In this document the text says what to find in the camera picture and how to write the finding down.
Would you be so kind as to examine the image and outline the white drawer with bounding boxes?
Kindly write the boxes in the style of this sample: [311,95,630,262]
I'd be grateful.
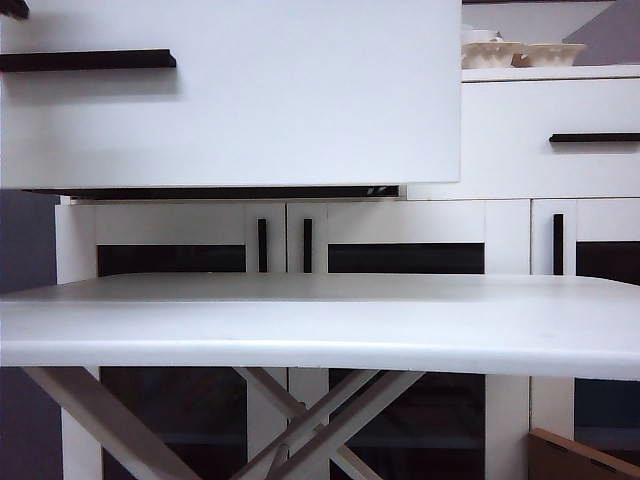
[407,81,640,200]
[0,0,462,201]

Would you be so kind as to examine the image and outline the black drawer handle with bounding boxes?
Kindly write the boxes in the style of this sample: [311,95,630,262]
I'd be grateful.
[0,48,178,73]
[548,132,640,144]

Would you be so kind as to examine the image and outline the white glass-panel cabinet door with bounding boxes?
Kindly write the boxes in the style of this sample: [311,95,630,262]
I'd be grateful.
[53,199,286,480]
[530,198,640,451]
[285,199,530,480]

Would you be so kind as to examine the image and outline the white folding table leg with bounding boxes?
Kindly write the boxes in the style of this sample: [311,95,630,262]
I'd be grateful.
[232,367,384,480]
[232,369,426,480]
[19,367,201,480]

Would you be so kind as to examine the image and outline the white sideboard cabinet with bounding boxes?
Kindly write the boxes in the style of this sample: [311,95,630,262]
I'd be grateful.
[53,65,640,480]

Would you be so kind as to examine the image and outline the white bowl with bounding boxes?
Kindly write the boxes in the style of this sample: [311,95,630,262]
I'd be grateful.
[461,28,504,47]

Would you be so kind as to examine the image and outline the brown cardboard board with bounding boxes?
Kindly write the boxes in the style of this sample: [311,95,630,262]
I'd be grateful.
[527,427,640,480]

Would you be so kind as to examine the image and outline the black vertical door handle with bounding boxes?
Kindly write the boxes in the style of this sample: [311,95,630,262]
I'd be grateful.
[552,213,565,276]
[257,218,268,274]
[302,217,313,274]

